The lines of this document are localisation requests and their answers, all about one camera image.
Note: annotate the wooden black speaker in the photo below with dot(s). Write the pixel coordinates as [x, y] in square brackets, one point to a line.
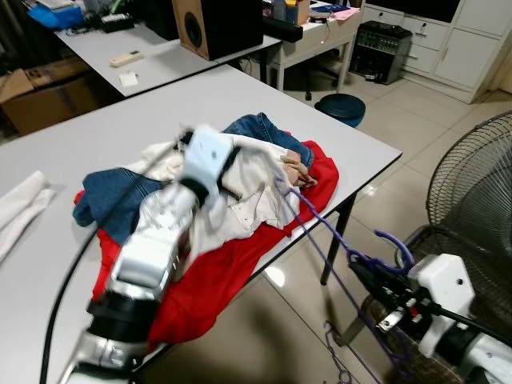
[216, 28]

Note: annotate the small grey table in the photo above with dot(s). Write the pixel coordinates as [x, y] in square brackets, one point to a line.
[160, 68]

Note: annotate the blue denim jeans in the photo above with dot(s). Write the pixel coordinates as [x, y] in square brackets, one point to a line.
[112, 200]

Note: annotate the white desk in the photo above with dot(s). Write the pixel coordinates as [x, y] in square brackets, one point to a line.
[312, 40]

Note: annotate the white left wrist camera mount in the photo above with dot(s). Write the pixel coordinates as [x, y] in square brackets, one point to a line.
[206, 156]

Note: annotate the blue bag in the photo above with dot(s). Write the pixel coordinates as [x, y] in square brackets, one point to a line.
[56, 16]

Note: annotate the brown cardboard box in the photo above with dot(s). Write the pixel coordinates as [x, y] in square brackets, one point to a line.
[48, 96]

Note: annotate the pink paper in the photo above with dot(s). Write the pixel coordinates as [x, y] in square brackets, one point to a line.
[346, 14]

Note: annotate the white drawer cabinet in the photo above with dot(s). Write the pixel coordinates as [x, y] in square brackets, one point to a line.
[464, 48]

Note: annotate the grey table black legs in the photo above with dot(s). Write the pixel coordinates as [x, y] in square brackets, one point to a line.
[200, 96]

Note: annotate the small white paper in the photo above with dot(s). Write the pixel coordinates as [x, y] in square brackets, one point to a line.
[128, 78]

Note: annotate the white shirt tan collar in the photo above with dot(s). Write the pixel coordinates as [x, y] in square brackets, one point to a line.
[256, 200]

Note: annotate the black office machine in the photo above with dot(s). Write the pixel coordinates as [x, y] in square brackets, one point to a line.
[380, 52]

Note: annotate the blue round stool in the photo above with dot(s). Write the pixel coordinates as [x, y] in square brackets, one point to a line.
[340, 108]

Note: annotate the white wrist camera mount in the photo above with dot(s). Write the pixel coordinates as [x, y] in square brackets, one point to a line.
[206, 156]
[440, 284]

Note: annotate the black power strip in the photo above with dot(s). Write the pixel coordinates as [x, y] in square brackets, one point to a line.
[118, 22]

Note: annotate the red shirt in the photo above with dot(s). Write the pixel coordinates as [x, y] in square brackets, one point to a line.
[216, 280]

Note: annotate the black floor fan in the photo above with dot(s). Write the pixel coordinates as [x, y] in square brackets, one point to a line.
[472, 184]

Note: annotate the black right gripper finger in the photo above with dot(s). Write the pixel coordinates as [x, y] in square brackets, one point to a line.
[364, 266]

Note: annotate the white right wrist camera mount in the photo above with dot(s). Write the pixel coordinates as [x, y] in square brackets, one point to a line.
[440, 284]

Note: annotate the white remote control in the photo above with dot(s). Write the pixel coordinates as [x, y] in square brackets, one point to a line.
[126, 58]

